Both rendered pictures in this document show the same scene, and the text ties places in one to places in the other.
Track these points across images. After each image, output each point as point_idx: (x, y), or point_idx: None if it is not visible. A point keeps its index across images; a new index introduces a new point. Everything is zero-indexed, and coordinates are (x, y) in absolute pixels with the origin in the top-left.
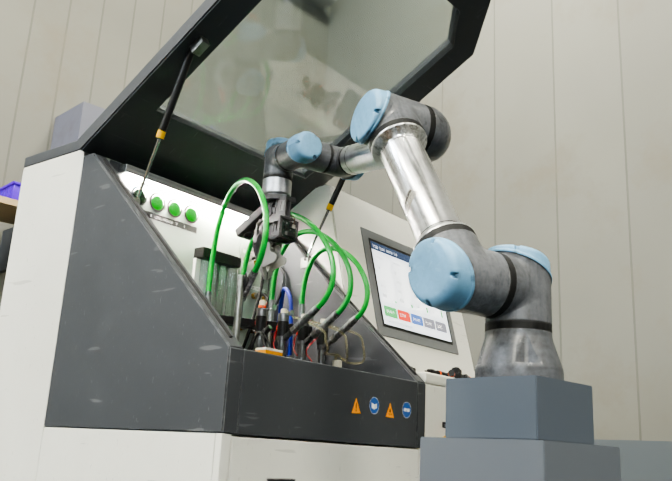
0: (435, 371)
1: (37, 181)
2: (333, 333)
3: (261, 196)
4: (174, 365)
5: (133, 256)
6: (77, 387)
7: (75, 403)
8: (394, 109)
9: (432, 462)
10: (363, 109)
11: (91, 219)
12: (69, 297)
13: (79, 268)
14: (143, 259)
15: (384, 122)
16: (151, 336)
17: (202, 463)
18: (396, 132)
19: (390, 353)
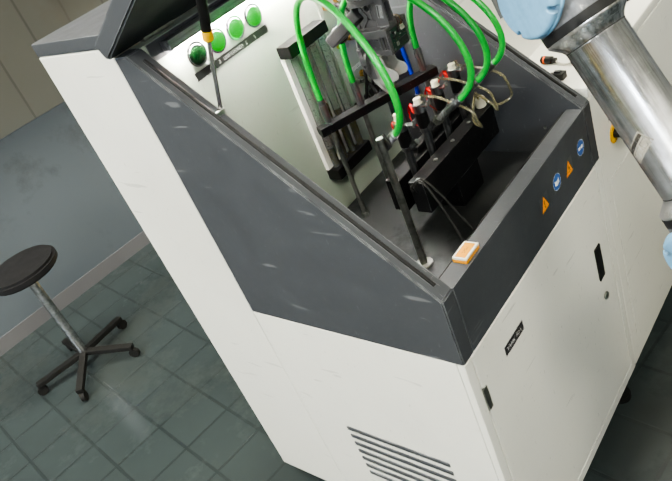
0: None
1: (71, 79)
2: (460, 60)
3: (368, 51)
4: (378, 302)
5: (264, 191)
6: (270, 291)
7: (276, 303)
8: None
9: None
10: None
11: (179, 139)
12: (206, 213)
13: (199, 187)
14: (280, 197)
15: (566, 19)
16: (334, 271)
17: (451, 381)
18: (590, 31)
19: (540, 80)
